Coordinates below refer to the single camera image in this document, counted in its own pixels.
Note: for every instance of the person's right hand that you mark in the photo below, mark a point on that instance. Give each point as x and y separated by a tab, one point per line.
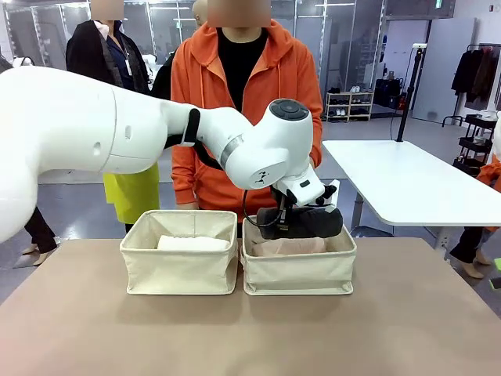
188	206

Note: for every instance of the white towel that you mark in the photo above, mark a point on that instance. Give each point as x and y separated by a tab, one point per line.
193	243

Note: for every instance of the dark grey towel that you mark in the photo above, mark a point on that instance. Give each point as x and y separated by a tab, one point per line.
317	223

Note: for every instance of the person in orange hoodie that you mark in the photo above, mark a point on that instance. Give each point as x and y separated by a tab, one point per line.
289	78

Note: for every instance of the person in dark grey coat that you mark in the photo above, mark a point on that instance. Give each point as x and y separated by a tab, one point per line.
41	235

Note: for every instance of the black luggage bags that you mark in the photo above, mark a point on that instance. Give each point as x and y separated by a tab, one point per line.
387	92

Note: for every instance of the black pole with white top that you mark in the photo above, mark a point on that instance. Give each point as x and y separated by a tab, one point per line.
409	94

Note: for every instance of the person black coat yellow skirt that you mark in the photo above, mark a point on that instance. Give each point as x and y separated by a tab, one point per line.
129	192

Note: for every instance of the person orange top dark trousers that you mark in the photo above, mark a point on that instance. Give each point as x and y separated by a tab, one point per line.
491	172

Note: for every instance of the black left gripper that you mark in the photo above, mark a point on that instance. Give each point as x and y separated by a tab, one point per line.
285	211

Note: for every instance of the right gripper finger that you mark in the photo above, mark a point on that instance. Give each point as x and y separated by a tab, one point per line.
498	264
496	283

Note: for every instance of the clothes rack with dark coats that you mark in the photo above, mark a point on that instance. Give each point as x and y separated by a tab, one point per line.
475	74

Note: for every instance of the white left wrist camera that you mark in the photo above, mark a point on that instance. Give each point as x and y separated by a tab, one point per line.
332	196

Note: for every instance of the wooden shoe rack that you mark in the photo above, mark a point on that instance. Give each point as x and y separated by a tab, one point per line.
349	106

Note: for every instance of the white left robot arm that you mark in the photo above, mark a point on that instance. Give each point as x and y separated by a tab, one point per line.
58	117

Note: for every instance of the white table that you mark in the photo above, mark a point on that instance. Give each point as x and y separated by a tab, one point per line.
391	176

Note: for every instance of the pink towel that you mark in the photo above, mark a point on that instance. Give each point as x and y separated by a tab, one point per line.
289	247

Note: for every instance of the black trolley cart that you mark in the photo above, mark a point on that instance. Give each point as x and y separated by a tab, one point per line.
475	141

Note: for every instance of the cream fabric basket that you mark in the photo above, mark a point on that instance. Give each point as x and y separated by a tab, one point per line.
180	270
297	274

